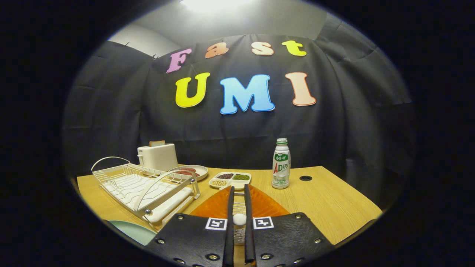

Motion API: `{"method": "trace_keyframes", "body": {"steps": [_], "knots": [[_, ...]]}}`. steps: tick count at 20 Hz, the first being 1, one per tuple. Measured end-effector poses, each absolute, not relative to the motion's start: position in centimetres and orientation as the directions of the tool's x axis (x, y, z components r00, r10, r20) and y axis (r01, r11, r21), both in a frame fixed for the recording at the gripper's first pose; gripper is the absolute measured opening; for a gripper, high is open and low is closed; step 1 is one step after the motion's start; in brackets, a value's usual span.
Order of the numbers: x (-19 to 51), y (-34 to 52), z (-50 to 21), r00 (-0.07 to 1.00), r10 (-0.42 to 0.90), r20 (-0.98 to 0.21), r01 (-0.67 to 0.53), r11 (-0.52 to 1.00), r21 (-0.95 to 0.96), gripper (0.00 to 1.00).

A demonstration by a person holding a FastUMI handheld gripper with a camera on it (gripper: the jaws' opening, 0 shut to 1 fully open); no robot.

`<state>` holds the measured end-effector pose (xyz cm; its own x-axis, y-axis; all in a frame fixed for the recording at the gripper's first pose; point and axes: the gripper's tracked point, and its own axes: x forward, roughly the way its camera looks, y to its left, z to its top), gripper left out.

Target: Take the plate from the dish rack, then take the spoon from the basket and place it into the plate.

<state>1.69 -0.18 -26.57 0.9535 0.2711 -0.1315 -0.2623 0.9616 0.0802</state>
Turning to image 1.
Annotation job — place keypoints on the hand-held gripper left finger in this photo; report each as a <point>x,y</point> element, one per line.
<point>193,241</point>

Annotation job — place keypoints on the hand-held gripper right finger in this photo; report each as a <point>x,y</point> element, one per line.
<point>285,241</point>

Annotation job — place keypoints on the pale green plate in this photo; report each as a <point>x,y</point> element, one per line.
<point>135,231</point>

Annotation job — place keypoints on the beige plate with meat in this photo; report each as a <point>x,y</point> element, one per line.
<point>202,170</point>

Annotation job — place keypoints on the white divided dish with beans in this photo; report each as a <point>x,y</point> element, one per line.
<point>237,183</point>

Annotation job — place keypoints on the brown meat slice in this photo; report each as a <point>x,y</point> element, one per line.
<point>185,173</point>
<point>188,170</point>

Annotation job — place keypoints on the white drink bottle green cap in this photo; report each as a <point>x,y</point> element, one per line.
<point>281,167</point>

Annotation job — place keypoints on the white toaster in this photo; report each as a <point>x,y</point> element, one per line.
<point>159,157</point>

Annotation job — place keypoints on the brown toast slice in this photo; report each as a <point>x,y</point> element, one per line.
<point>157,143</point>

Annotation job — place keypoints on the black backdrop cloth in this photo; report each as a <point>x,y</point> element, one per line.
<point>352,129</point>

